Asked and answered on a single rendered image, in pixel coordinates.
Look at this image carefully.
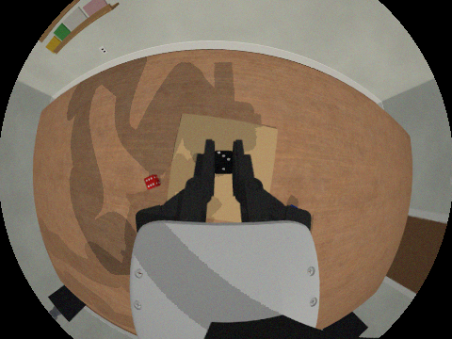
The tan flat mat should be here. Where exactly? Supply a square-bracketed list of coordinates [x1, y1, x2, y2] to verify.
[168, 114, 278, 222]

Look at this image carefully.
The red die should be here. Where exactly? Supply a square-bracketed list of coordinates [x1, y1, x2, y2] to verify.
[144, 175, 160, 189]

